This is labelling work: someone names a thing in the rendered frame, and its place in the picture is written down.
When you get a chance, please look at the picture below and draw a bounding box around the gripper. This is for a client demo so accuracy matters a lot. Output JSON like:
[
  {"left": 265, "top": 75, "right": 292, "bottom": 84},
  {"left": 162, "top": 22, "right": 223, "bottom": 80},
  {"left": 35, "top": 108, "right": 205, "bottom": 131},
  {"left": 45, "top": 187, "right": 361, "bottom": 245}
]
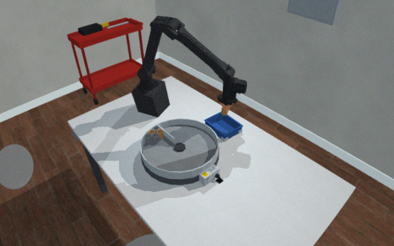
[{"left": 218, "top": 90, "right": 237, "bottom": 113}]

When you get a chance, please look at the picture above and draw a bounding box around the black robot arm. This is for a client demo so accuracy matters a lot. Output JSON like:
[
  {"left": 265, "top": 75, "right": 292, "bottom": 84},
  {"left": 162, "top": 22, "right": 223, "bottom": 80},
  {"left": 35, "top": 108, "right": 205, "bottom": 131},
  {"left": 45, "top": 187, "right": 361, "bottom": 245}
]
[{"left": 137, "top": 16, "right": 247, "bottom": 100}]

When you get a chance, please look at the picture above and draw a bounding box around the blue crate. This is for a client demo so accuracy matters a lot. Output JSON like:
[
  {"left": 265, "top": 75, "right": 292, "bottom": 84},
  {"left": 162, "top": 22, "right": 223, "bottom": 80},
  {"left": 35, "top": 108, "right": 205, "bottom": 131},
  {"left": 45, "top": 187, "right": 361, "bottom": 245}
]
[{"left": 205, "top": 112, "right": 243, "bottom": 141}]

